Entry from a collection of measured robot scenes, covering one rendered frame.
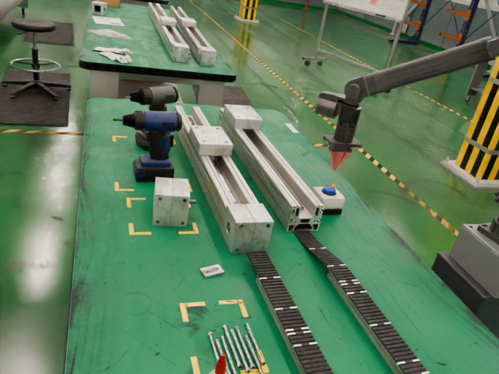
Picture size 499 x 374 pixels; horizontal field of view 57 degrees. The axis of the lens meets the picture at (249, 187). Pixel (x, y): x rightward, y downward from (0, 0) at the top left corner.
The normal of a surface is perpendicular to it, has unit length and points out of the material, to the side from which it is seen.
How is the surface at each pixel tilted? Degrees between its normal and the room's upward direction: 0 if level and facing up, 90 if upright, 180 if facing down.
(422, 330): 0
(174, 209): 90
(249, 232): 90
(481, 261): 90
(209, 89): 90
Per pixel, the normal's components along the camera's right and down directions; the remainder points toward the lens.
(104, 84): 0.26, 0.47
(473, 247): -0.95, -0.01
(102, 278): 0.16, -0.88
